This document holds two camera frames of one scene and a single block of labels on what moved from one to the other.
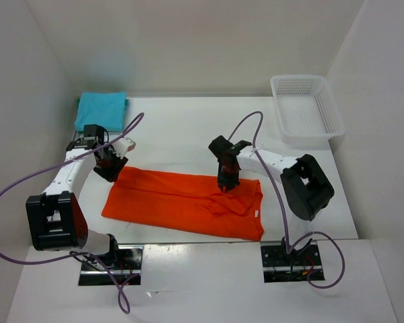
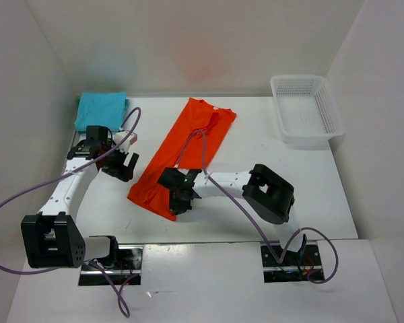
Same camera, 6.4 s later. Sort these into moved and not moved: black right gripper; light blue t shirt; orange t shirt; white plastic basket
Moved: orange t shirt; black right gripper
Not moved: light blue t shirt; white plastic basket
